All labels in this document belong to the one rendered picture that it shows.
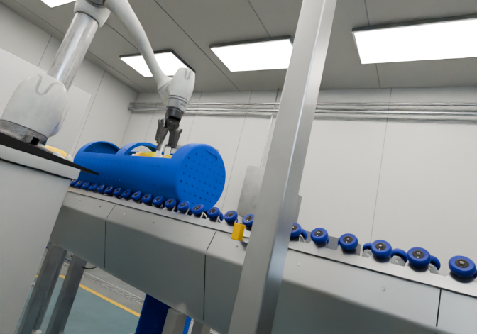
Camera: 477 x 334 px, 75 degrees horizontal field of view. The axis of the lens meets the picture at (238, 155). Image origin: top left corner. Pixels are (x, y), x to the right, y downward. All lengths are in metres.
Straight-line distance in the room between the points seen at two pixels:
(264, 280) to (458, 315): 0.36
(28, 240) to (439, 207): 4.16
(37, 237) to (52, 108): 0.45
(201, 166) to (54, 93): 0.59
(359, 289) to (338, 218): 3.79
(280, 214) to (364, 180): 4.01
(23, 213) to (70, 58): 0.70
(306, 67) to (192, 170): 0.68
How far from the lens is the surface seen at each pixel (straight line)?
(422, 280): 0.77
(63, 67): 1.57
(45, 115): 1.29
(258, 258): 0.63
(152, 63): 1.61
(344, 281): 0.80
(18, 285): 1.29
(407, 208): 4.50
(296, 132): 0.65
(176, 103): 1.44
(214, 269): 0.99
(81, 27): 1.65
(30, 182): 1.21
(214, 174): 1.32
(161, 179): 1.25
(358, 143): 4.78
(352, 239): 0.82
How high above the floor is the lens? 0.92
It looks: 13 degrees up
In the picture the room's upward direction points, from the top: 14 degrees clockwise
